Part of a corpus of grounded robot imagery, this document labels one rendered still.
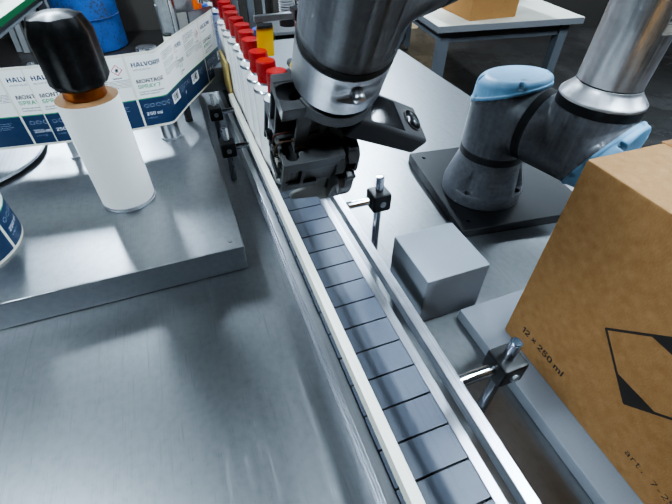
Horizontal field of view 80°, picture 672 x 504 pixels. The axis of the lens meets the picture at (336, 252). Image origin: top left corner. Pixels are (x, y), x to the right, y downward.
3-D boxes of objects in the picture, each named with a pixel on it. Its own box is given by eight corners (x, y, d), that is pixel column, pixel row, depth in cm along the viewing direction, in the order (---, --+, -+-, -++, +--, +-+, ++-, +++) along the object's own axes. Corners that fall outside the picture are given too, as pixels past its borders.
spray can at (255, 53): (255, 150, 86) (240, 47, 72) (279, 146, 87) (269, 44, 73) (260, 162, 83) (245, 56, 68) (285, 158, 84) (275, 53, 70)
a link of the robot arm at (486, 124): (487, 122, 80) (508, 49, 71) (548, 150, 73) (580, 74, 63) (446, 140, 75) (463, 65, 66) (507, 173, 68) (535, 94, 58)
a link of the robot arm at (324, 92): (376, -4, 31) (412, 82, 29) (362, 43, 36) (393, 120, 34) (282, 4, 30) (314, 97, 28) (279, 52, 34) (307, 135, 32)
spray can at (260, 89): (261, 163, 82) (246, 57, 68) (285, 158, 84) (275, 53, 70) (268, 176, 79) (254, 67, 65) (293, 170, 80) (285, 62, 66)
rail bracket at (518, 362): (426, 424, 49) (455, 347, 37) (477, 404, 51) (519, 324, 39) (440, 450, 47) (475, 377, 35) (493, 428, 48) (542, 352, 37)
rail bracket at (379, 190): (338, 260, 69) (339, 178, 58) (377, 250, 71) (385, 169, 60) (345, 273, 67) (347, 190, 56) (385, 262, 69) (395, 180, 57)
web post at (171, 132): (161, 133, 91) (132, 44, 78) (182, 130, 93) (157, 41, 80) (162, 143, 88) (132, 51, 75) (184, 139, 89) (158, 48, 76)
